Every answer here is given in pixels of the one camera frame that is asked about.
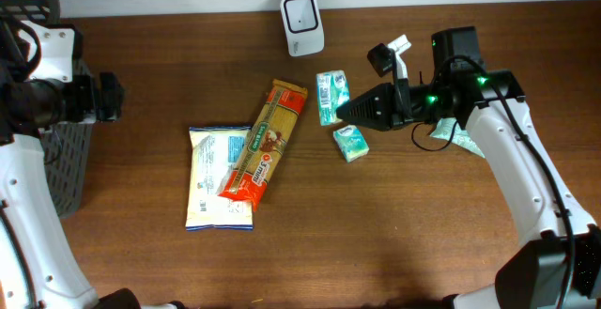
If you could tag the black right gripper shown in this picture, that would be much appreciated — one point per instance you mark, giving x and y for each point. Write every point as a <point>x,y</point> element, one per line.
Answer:
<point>392,107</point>

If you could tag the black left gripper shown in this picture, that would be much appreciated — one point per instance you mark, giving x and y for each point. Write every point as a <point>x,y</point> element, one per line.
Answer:
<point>90,109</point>

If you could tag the Kleenex tissue pack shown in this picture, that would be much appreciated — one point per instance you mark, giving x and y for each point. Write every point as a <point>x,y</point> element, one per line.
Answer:
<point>332,92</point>
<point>350,141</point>

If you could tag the teal wet wipes pack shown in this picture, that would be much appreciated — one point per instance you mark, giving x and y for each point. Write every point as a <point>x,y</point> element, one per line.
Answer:
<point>446,129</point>

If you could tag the large cream wipes bag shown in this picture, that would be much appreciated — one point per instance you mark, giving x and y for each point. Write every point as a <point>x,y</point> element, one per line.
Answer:
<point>215,151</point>

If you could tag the San Remo spaghetti pack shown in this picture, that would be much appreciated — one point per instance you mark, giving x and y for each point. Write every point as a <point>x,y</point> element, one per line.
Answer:
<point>265,144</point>

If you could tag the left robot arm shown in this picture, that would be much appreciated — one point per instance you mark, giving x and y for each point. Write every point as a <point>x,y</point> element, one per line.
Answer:
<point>44,84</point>

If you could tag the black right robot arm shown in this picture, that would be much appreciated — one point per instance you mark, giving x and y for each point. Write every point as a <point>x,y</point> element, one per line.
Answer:
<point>558,261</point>

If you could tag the white barcode scanner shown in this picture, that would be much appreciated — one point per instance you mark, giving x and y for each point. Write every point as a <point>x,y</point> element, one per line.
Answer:
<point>303,27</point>

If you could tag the grey plastic mesh basket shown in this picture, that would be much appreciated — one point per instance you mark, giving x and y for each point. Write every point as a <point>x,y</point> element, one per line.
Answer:
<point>66,145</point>

